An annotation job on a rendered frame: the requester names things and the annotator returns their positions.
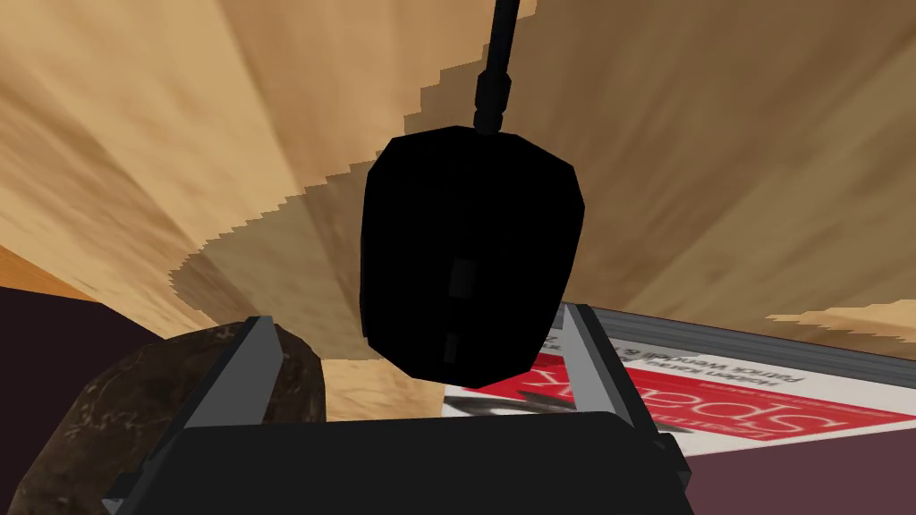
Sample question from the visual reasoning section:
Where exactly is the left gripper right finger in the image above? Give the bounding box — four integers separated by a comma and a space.
560, 303, 692, 494

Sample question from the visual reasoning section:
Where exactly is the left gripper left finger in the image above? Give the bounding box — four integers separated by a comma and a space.
102, 315, 284, 514

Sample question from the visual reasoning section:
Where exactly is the dark brown bread loaf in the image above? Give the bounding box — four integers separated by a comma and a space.
6, 321, 328, 515

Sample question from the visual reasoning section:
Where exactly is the white and red book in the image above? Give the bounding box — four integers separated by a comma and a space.
441, 301, 916, 458

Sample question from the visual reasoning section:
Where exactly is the black computer mouse with cable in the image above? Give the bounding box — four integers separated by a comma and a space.
359, 0, 587, 391

